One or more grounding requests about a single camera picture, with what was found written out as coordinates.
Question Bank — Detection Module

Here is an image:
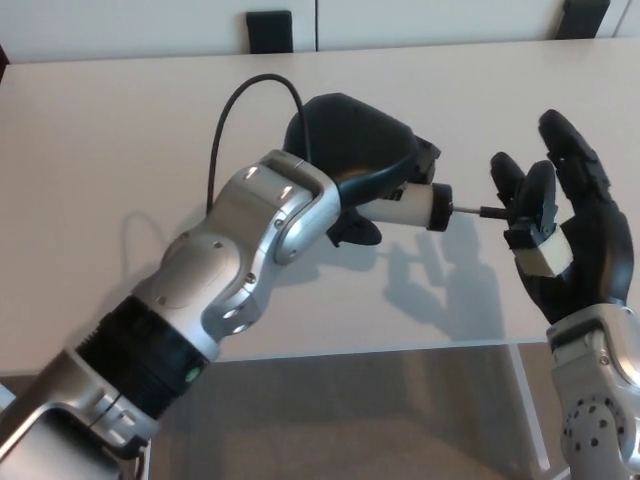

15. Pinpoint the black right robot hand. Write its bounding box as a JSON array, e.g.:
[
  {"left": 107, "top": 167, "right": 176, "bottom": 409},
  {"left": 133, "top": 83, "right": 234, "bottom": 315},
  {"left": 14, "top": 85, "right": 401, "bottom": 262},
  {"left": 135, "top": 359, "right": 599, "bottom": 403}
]
[{"left": 489, "top": 108, "right": 636, "bottom": 326}]

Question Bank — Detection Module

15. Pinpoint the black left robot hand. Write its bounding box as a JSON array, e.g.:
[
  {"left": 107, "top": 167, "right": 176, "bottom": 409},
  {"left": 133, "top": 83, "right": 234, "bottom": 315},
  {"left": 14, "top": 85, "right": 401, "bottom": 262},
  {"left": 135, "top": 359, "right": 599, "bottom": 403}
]
[{"left": 283, "top": 92, "right": 442, "bottom": 249}]

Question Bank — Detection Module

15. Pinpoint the white Franklin air pump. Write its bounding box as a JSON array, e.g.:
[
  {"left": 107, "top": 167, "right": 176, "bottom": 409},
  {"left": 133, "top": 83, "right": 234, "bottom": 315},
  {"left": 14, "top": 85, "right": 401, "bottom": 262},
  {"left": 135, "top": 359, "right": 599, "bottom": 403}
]
[{"left": 363, "top": 182, "right": 516, "bottom": 234}]

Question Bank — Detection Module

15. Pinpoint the left black wall bracket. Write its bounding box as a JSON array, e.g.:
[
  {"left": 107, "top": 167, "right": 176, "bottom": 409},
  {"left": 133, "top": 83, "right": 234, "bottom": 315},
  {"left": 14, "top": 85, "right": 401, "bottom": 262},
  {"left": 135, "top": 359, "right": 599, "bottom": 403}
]
[{"left": 245, "top": 10, "right": 294, "bottom": 54}]

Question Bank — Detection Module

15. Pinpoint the black wall bracket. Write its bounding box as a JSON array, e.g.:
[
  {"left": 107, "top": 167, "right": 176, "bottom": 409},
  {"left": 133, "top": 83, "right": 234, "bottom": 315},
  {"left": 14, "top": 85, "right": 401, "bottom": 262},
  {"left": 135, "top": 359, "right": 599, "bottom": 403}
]
[
  {"left": 245, "top": 10, "right": 294, "bottom": 54},
  {"left": 553, "top": 0, "right": 612, "bottom": 39}
]

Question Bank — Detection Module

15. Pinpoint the white desk leg frame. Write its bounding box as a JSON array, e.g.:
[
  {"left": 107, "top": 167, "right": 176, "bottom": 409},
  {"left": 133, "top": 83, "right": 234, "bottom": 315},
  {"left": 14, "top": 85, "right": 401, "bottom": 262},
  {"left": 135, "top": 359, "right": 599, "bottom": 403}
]
[{"left": 508, "top": 341, "right": 569, "bottom": 480}]

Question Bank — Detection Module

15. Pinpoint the right black wall bracket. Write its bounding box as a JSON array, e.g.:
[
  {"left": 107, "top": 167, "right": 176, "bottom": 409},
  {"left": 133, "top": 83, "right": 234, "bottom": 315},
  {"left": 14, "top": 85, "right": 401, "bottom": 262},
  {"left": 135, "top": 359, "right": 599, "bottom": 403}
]
[{"left": 553, "top": 0, "right": 612, "bottom": 39}]

